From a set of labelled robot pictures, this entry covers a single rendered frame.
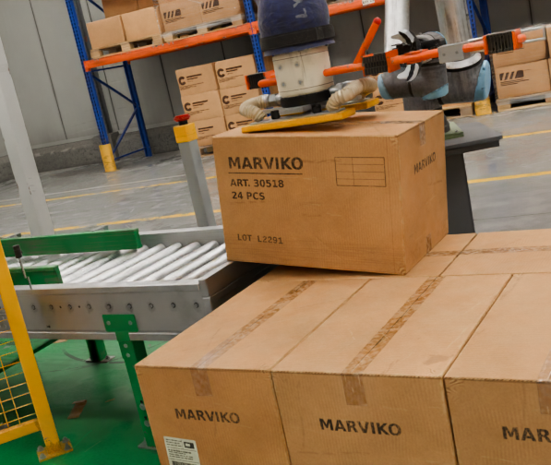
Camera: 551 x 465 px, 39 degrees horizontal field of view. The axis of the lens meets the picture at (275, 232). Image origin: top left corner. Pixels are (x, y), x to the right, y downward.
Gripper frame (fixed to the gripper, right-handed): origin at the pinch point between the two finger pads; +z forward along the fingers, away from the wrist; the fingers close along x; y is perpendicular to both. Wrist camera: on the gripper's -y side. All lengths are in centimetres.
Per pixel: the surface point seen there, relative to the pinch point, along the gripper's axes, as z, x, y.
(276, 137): 32.6, -14.2, 30.8
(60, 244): -9, -53, 172
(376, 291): 46, -57, 3
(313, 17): 18.8, 16.8, 18.4
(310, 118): 28.1, -10.7, 21.0
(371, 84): 9.7, -5.7, 8.3
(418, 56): 16.7, 0.2, -9.7
